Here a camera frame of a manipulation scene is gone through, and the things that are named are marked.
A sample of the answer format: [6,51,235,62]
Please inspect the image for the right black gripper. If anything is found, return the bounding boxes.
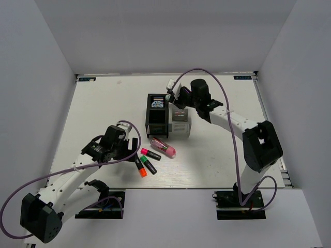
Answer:
[169,88,200,110]

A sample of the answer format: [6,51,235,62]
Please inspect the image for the blue glue jar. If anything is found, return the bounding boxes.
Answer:
[151,100,164,109]

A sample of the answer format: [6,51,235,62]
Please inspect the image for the pink tube with pins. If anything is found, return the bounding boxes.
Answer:
[150,137,176,158]

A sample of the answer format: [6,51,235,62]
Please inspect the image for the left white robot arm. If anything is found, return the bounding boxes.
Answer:
[20,120,138,243]

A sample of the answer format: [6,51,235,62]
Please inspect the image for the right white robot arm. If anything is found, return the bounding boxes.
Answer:
[168,79,283,206]

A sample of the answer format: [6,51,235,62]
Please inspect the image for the white mesh organizer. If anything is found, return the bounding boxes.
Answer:
[169,104,192,139]

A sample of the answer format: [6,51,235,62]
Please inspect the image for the pink capped black highlighter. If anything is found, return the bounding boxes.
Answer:
[140,148,161,161]

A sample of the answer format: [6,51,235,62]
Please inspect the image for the green capped black highlighter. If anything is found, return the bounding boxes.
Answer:
[140,156,157,175]

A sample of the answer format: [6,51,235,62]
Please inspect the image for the orange capped black highlighter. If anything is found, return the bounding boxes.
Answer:
[135,158,147,178]

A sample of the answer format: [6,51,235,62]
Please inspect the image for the right blue corner label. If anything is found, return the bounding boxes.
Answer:
[233,75,252,80]

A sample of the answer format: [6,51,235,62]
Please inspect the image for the blue corner label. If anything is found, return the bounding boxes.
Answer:
[233,75,252,80]
[78,77,96,82]

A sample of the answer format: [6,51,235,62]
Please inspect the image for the black mesh organizer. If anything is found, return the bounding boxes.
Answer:
[145,94,169,138]

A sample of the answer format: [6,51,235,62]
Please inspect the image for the left blue corner label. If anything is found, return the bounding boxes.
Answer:
[78,77,96,82]

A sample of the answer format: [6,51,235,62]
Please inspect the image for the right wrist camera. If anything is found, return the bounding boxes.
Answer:
[166,79,182,100]

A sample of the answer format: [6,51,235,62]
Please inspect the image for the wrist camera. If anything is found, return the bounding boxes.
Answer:
[116,121,132,141]
[166,79,182,100]

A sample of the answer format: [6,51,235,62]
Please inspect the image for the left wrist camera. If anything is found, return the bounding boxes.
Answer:
[116,121,132,141]

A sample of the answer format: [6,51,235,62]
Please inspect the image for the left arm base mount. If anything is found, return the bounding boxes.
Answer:
[75,179,126,220]

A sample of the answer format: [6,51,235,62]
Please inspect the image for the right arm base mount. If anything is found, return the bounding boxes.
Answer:
[212,186,266,221]

